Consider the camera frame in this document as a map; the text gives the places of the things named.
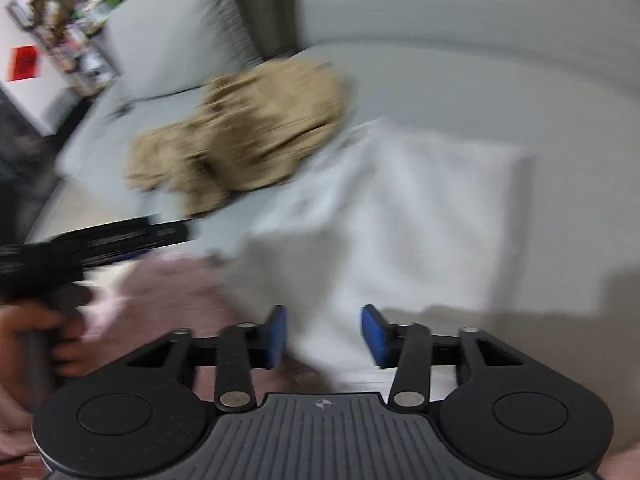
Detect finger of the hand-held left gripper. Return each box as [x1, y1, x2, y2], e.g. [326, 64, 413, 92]
[85, 215, 191, 267]

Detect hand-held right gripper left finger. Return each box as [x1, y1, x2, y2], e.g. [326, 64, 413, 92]
[125, 305, 288, 413]

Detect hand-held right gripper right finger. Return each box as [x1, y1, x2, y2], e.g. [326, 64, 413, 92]
[361, 304, 526, 413]

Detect white printed shirt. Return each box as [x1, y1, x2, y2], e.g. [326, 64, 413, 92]
[220, 120, 606, 396]

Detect tan knit garment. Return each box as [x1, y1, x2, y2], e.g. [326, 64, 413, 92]
[125, 60, 351, 216]

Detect person's left hand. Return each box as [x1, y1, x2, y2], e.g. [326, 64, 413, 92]
[0, 305, 88, 378]

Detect pink fluffy clothing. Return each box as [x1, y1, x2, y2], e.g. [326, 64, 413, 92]
[0, 254, 346, 441]

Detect red paper sign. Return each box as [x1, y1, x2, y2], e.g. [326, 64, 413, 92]
[6, 46, 40, 82]

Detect light grey back cushion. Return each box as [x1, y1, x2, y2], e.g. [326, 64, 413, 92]
[102, 0, 261, 101]

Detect cluttered bookshelf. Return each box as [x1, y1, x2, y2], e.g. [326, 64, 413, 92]
[5, 0, 126, 96]

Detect taupe back cushion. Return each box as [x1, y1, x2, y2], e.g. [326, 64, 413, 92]
[227, 0, 303, 63]

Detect grey fabric sofa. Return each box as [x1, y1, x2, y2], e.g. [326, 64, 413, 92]
[25, 0, 640, 321]

